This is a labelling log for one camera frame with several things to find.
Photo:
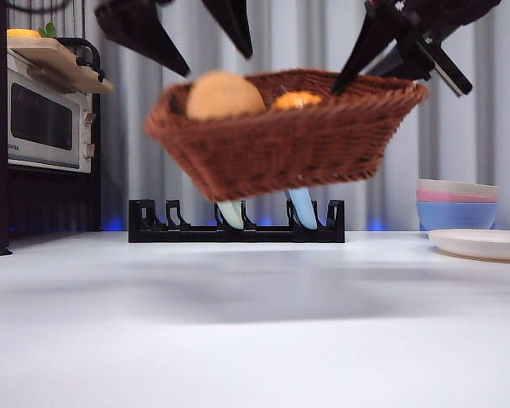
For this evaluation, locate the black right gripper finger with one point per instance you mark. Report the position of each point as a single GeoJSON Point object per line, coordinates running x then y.
{"type": "Point", "coordinates": [401, 66]}
{"type": "Point", "coordinates": [374, 38]}

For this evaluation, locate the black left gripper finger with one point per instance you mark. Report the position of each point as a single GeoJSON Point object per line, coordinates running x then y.
{"type": "Point", "coordinates": [234, 25]}
{"type": "Point", "coordinates": [140, 30]}

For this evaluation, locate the tan potato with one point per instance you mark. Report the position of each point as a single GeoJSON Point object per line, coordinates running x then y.
{"type": "Point", "coordinates": [223, 95]}

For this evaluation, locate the orange corn cob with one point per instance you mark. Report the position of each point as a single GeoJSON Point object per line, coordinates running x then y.
{"type": "Point", "coordinates": [297, 100]}

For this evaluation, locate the brown wicker basket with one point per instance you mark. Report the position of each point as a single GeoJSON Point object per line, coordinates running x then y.
{"type": "Point", "coordinates": [280, 149]}

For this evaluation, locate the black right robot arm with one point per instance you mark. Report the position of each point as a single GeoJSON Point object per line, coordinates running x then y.
{"type": "Point", "coordinates": [463, 8]}

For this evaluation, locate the wooden cutting board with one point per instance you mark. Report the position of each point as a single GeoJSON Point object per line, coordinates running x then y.
{"type": "Point", "coordinates": [64, 68]}

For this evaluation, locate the green leaf sprig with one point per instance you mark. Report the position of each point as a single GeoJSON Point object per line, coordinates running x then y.
{"type": "Point", "coordinates": [47, 30]}

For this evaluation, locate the grey curtain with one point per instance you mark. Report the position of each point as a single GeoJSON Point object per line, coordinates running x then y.
{"type": "Point", "coordinates": [472, 140]}

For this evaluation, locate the yellow food piece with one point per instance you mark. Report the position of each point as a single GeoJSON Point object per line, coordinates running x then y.
{"type": "Point", "coordinates": [23, 34]}

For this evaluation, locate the cream bowl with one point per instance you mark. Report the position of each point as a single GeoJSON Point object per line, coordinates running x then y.
{"type": "Point", "coordinates": [455, 188]}

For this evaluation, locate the white toaster oven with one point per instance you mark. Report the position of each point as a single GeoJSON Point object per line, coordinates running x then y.
{"type": "Point", "coordinates": [38, 119]}

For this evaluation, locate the pink bowl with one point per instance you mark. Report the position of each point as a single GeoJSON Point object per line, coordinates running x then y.
{"type": "Point", "coordinates": [442, 197]}

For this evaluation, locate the blue bowl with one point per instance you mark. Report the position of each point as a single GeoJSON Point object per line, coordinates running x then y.
{"type": "Point", "coordinates": [455, 214]}

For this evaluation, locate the pale blue plate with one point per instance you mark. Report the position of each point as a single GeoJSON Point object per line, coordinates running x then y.
{"type": "Point", "coordinates": [304, 210]}

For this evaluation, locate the pale green plate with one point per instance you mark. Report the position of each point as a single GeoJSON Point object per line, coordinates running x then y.
{"type": "Point", "coordinates": [231, 214]}

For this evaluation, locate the cream flat plate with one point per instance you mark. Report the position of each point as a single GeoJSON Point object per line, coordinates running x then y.
{"type": "Point", "coordinates": [480, 244]}

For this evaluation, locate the black dish rack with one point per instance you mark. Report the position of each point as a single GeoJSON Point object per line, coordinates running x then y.
{"type": "Point", "coordinates": [272, 235]}

